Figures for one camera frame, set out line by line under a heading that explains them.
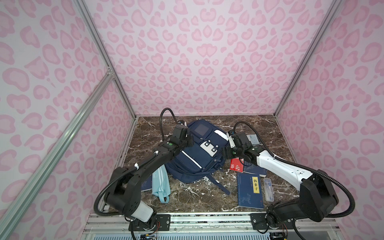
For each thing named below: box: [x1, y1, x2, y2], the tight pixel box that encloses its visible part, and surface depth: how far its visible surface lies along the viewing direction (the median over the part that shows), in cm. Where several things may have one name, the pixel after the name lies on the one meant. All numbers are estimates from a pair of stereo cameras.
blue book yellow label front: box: [237, 172, 264, 210], surface depth 84 cm
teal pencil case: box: [152, 164, 171, 204], surface depth 83 cm
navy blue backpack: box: [165, 119, 231, 196], surface depth 92 cm
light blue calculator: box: [246, 134, 260, 145], surface depth 106 cm
